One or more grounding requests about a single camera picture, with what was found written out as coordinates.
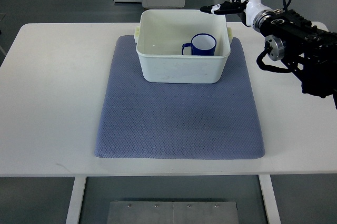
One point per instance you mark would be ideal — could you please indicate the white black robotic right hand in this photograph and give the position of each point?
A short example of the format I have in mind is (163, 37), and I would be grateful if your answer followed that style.
(251, 12)

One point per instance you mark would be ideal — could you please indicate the blue mug white inside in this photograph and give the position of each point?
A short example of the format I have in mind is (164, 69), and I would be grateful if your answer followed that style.
(202, 44)

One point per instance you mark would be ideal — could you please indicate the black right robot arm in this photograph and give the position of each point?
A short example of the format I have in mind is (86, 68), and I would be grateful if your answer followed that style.
(294, 45)

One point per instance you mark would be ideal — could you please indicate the white plastic box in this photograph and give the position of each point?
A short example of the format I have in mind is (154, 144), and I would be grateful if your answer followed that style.
(159, 40)

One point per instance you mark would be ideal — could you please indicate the blue textured mat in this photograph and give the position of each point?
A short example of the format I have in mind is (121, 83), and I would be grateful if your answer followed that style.
(140, 119)

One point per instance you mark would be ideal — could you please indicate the right white table leg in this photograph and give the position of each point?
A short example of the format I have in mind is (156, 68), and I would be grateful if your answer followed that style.
(269, 199)

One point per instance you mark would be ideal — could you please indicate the white table leg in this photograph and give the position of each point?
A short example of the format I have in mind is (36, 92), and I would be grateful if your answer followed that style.
(269, 199)
(74, 209)

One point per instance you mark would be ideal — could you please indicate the left white table leg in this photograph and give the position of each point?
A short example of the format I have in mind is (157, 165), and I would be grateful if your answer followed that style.
(74, 209)

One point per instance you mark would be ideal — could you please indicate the metal floor base plate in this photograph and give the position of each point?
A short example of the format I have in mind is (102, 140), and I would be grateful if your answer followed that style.
(172, 212)

